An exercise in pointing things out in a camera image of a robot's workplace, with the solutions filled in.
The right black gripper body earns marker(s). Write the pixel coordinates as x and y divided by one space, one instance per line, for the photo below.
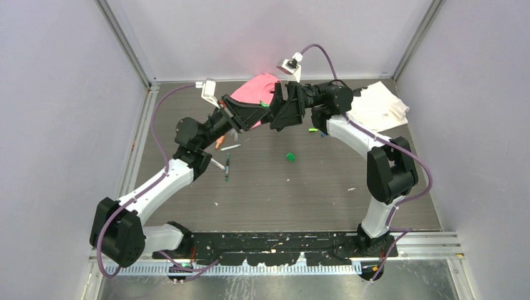
298 94

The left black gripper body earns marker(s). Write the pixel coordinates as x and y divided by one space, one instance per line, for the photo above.
227 111

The black green highlighter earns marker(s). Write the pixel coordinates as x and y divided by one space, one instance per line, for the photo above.
263 104

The green highlighter cap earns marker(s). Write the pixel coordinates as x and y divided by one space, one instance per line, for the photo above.
290 157

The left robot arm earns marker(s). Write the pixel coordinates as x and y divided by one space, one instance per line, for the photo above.
119 230

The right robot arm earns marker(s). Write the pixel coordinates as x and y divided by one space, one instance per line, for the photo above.
390 169

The white marker pen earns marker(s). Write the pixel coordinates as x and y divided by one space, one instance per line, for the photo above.
230 147

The green gel pen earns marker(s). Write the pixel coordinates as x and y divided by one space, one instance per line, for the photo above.
226 169

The pink cloth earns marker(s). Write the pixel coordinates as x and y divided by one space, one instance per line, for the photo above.
259 89

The orange highlighter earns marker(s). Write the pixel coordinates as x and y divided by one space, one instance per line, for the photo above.
219 142

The white blue marker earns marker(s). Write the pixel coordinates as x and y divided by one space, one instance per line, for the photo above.
218 164

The white cloth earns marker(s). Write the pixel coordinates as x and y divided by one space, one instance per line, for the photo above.
378 109

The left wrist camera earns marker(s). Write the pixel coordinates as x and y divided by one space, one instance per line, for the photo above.
208 88

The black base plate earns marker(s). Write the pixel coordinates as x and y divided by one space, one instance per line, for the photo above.
316 248

